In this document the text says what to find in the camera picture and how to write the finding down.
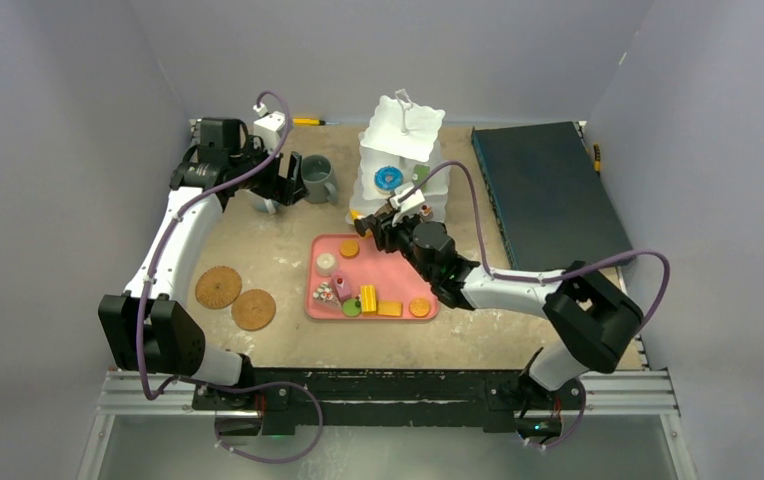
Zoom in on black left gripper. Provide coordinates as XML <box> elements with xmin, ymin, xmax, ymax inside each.
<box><xmin>229</xmin><ymin>135</ymin><xmax>307</xmax><ymax>205</ymax></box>

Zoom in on blue frosted donut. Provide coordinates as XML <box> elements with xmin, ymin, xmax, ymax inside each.
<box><xmin>373</xmin><ymin>166</ymin><xmax>404</xmax><ymax>193</ymax></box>

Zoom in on grey mug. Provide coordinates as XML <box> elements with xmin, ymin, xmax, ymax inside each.
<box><xmin>300</xmin><ymin>155</ymin><xmax>339</xmax><ymax>205</ymax></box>

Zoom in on green matcha cake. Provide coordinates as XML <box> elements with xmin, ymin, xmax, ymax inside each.
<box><xmin>412</xmin><ymin>164</ymin><xmax>431</xmax><ymax>191</ymax></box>

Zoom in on white three-tier cake stand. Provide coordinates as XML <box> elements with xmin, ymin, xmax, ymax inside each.
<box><xmin>346</xmin><ymin>89</ymin><xmax>450</xmax><ymax>224</ymax></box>

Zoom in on white small cup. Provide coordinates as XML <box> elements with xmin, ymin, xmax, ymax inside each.
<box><xmin>245</xmin><ymin>191</ymin><xmax>282</xmax><ymax>215</ymax></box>

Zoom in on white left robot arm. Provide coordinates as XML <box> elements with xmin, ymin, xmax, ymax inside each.
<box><xmin>98</xmin><ymin>112</ymin><xmax>307</xmax><ymax>409</ymax></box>

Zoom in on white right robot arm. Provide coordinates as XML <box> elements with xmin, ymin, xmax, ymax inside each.
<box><xmin>354</xmin><ymin>208</ymin><xmax>643</xmax><ymax>407</ymax></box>

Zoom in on orange round cookie top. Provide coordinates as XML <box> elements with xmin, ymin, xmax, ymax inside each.
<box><xmin>338</xmin><ymin>239</ymin><xmax>360</xmax><ymax>259</ymax></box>

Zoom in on orange round cookie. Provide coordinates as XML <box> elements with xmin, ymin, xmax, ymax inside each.
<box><xmin>408</xmin><ymin>297</ymin><xmax>432</xmax><ymax>318</ymax></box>
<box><xmin>338</xmin><ymin>239</ymin><xmax>360</xmax><ymax>259</ymax></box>

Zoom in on pink serving tray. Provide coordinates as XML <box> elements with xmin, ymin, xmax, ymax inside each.
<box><xmin>304</xmin><ymin>234</ymin><xmax>439</xmax><ymax>321</ymax></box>

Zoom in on white round cake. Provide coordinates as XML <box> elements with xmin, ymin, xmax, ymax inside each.
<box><xmin>314</xmin><ymin>252</ymin><xmax>338</xmax><ymax>278</ymax></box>

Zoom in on pink cake with cherry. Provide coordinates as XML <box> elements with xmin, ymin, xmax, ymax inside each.
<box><xmin>331</xmin><ymin>270</ymin><xmax>353</xmax><ymax>303</ymax></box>

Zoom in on orange rectangular biscuit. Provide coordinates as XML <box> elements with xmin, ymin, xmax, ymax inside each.
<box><xmin>377</xmin><ymin>300</ymin><xmax>403</xmax><ymax>318</ymax></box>

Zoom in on white triangular fruit cake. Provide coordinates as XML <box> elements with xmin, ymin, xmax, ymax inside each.
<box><xmin>312</xmin><ymin>281</ymin><xmax>341</xmax><ymax>308</ymax></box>

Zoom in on green round macaron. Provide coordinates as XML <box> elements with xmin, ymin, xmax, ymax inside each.
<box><xmin>341</xmin><ymin>298</ymin><xmax>362</xmax><ymax>318</ymax></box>

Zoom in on orange round cookie bottom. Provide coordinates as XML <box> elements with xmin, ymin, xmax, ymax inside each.
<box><xmin>408</xmin><ymin>297</ymin><xmax>432</xmax><ymax>318</ymax></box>

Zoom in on round waffle coaster left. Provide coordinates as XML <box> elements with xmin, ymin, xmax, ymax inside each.
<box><xmin>195</xmin><ymin>266</ymin><xmax>243</xmax><ymax>310</ymax></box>

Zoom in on round waffle coaster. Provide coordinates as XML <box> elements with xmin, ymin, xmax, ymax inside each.
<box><xmin>231</xmin><ymin>289</ymin><xmax>276</xmax><ymax>331</ymax></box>
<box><xmin>195</xmin><ymin>266</ymin><xmax>243</xmax><ymax>310</ymax></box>

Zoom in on round waffle coaster right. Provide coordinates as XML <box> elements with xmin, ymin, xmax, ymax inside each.
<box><xmin>231</xmin><ymin>289</ymin><xmax>276</xmax><ymax>331</ymax></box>

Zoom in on yellow black tool right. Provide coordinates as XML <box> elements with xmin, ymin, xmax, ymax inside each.
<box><xmin>592</xmin><ymin>143</ymin><xmax>602</xmax><ymax>175</ymax></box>

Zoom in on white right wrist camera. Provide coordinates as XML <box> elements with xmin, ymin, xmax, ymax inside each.
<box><xmin>388</xmin><ymin>182</ymin><xmax>425</xmax><ymax>216</ymax></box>

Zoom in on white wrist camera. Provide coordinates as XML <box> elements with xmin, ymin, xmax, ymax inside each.
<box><xmin>388</xmin><ymin>182</ymin><xmax>425</xmax><ymax>216</ymax></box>
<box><xmin>252</xmin><ymin>103</ymin><xmax>287</xmax><ymax>154</ymax></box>

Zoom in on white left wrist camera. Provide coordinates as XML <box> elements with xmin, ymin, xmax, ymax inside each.
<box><xmin>252</xmin><ymin>103</ymin><xmax>287</xmax><ymax>154</ymax></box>

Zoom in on yellow handled screwdriver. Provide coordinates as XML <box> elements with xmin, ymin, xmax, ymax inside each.
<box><xmin>293</xmin><ymin>118</ymin><xmax>339</xmax><ymax>126</ymax></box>

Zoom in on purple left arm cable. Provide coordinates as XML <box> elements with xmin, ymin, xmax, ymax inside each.
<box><xmin>135</xmin><ymin>90</ymin><xmax>325</xmax><ymax>465</ymax></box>

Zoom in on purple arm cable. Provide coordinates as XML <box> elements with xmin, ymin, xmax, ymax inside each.
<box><xmin>398</xmin><ymin>160</ymin><xmax>672</xmax><ymax>452</ymax></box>
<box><xmin>135</xmin><ymin>90</ymin><xmax>325</xmax><ymax>465</ymax></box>

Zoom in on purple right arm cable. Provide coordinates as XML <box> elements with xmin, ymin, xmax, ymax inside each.
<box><xmin>398</xmin><ymin>160</ymin><xmax>672</xmax><ymax>452</ymax></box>

